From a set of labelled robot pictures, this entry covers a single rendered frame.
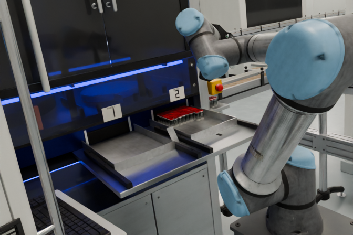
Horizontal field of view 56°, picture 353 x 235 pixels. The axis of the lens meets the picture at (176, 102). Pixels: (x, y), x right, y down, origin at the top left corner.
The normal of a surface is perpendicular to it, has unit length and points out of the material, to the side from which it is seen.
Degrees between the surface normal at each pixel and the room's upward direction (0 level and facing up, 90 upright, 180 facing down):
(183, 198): 90
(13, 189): 90
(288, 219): 72
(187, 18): 63
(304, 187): 93
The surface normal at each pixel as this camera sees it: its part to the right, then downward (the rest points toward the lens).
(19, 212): 0.70, 0.11
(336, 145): -0.81, 0.26
